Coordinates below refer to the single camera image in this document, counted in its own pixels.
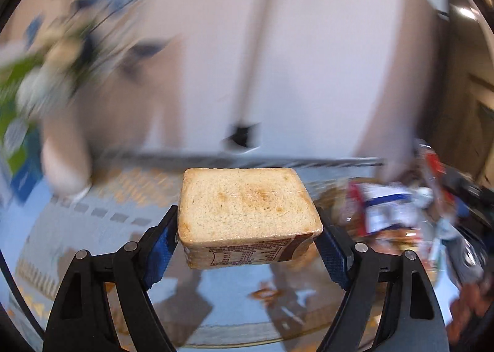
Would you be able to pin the white pole with black clamp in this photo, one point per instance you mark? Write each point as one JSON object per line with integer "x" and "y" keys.
{"x": 254, "y": 47}

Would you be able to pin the green white box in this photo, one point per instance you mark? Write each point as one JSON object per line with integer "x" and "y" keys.
{"x": 15, "y": 112}

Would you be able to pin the purple white snack packet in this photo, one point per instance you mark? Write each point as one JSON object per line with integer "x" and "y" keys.
{"x": 389, "y": 207}

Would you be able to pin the white ceramic vase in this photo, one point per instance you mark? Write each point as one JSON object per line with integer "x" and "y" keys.
{"x": 65, "y": 170}

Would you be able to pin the blue white artificial flowers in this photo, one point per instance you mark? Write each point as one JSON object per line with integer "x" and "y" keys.
{"x": 96, "y": 4}

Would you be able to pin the red white rice cracker bag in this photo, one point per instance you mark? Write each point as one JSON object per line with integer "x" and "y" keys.
{"x": 430, "y": 163}

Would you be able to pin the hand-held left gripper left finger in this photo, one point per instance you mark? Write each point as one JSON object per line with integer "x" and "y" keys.
{"x": 160, "y": 251}

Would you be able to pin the clear packet of toast bread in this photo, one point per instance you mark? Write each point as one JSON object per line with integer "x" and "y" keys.
{"x": 243, "y": 205}

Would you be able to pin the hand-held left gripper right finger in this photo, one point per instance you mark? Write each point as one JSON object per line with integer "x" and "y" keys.
{"x": 334, "y": 255}

